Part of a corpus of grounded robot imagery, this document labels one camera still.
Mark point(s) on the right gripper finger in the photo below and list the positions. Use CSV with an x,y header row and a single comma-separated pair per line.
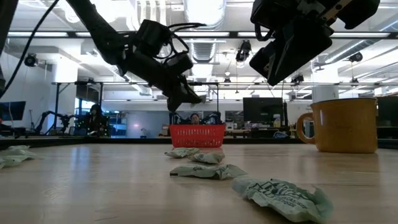
x,y
298,46
264,60

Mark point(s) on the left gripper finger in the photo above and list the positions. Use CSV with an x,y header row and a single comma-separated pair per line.
x,y
180,63
177,99

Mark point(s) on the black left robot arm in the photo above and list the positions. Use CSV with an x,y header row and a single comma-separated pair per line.
x,y
96,31

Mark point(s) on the black background robot arm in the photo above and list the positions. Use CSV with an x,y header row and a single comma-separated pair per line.
x,y
46,114
177,119
214,118

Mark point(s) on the person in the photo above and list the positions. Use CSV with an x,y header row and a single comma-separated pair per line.
x,y
195,119
94,119

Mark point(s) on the black overhead light bar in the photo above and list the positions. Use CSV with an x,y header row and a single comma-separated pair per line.
x,y
233,34

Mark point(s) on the red plastic basket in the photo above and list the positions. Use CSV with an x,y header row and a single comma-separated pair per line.
x,y
197,136

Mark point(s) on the large black monitor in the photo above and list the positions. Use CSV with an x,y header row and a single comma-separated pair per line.
x,y
262,110

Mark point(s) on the light blue bundle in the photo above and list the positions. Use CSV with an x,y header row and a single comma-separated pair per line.
x,y
280,135

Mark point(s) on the yellow enamel mug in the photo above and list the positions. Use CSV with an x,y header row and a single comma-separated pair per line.
x,y
345,124

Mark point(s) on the dark blue monitor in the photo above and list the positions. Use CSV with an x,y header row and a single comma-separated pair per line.
x,y
14,110

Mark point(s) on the black overhead camera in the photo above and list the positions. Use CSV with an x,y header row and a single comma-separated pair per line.
x,y
244,51
297,78
355,57
30,60

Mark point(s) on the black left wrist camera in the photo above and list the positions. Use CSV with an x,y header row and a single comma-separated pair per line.
x,y
154,37

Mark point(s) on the black background rig frame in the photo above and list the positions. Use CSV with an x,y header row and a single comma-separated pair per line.
x,y
57,102
217,105

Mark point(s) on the black aluminium table frame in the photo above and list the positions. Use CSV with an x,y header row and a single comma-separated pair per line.
x,y
93,140

